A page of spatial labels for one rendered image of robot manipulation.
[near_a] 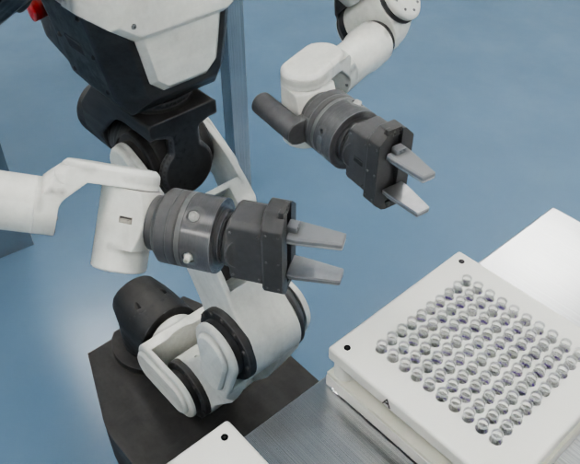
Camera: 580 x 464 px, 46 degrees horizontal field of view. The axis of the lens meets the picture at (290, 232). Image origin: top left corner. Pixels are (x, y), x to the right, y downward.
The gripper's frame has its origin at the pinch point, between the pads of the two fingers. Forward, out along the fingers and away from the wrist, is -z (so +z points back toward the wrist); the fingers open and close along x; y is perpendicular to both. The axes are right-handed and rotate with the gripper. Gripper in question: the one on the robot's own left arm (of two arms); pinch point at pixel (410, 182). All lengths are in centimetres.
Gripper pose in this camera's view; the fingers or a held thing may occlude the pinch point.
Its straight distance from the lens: 87.1
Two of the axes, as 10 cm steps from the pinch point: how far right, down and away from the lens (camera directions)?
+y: -8.3, 3.7, -4.2
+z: -5.6, -5.6, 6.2
